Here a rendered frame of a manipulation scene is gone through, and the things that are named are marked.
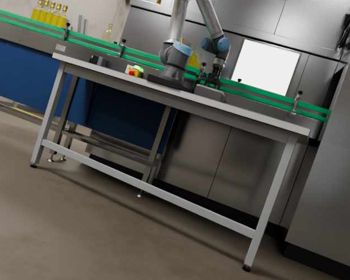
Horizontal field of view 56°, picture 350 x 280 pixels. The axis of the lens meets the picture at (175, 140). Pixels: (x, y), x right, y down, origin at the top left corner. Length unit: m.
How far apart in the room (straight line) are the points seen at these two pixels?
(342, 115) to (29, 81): 2.19
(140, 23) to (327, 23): 1.38
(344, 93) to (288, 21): 0.74
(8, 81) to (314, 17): 2.32
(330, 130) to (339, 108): 0.14
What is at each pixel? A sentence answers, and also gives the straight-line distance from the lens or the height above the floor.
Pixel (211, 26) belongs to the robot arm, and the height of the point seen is 1.16.
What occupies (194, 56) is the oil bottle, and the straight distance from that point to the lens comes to 2.43.
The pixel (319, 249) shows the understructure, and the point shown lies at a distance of 2.25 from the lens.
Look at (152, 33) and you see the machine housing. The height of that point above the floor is 1.17.
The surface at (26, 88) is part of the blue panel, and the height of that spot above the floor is 0.45.
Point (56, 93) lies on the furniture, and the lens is 2.27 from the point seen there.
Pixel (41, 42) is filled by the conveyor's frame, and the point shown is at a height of 0.82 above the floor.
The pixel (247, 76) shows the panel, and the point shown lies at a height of 1.05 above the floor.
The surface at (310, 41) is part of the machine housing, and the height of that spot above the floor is 1.42.
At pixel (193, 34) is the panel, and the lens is 2.63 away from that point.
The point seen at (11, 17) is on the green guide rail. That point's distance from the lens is 3.00.
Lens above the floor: 0.60
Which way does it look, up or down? 4 degrees down
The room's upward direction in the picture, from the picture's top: 19 degrees clockwise
